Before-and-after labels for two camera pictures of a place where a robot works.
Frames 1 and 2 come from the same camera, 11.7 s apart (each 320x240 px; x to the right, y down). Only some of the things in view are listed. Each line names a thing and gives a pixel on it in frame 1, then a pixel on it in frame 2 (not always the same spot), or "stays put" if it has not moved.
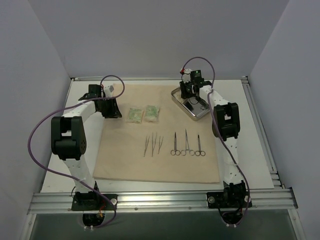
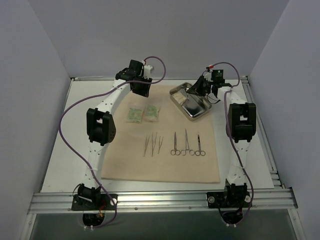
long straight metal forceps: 153,145 stays put
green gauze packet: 135,115 stays put
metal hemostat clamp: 184,152 stays put
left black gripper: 110,107 → 141,86
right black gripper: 188,88 → 203,86
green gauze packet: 152,112 stays put
